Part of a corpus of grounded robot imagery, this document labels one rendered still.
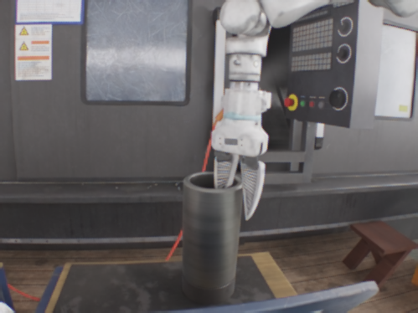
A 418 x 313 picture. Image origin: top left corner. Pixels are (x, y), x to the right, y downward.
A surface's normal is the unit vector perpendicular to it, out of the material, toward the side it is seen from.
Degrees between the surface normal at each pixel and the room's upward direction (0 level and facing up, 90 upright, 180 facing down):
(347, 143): 86
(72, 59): 86
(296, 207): 90
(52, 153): 86
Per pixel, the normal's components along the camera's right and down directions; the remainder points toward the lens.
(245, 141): -0.54, 0.18
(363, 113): 0.38, 0.21
